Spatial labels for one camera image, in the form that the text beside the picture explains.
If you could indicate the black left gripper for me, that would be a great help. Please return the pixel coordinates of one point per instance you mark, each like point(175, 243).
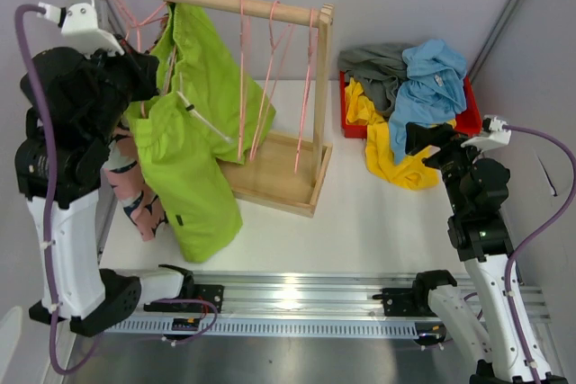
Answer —
point(147, 85)

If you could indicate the pink wire hanger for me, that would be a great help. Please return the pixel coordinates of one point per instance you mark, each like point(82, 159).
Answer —
point(306, 90)

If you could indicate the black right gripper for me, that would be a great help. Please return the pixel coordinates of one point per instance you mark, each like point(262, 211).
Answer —
point(418, 138)

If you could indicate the pink hanger of blue shorts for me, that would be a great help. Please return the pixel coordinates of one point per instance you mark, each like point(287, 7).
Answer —
point(244, 41)

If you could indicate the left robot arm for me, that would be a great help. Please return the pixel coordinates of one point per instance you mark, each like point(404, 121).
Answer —
point(60, 185)

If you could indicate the red plastic tray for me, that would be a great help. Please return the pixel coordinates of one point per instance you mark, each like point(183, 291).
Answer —
point(468, 122)

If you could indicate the pink shark print shorts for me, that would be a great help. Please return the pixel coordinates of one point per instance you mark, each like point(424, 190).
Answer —
point(139, 202)

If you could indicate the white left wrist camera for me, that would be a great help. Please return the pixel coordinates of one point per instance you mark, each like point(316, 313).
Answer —
point(83, 25)

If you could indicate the pink hanger of grey shorts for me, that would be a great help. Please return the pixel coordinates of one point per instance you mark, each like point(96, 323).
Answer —
point(267, 95)

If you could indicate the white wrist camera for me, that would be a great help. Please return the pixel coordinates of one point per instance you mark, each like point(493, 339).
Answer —
point(83, 25)
point(494, 134)

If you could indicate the aluminium mounting rail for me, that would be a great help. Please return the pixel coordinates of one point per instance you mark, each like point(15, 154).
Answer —
point(307, 296)

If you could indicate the pink hanger of green shorts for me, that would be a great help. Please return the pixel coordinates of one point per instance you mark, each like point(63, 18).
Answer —
point(167, 77)

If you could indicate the grey shorts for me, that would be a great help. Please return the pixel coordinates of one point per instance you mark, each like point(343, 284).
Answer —
point(380, 69)

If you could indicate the slotted cable duct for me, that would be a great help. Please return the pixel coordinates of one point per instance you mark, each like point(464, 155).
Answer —
point(230, 326)

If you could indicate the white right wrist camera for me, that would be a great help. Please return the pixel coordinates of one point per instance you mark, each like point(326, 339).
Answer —
point(494, 134)

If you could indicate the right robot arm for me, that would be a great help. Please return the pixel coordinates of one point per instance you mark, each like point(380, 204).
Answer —
point(499, 345)

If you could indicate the yellow shorts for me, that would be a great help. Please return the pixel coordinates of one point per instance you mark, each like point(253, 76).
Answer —
point(411, 173)

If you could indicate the light blue shorts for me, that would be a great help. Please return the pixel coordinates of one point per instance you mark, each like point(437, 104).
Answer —
point(433, 93)

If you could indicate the lime green shorts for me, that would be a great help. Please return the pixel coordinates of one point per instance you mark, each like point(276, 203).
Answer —
point(191, 129)

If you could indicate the wooden clothes rack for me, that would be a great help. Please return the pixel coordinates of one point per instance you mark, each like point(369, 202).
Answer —
point(269, 180)

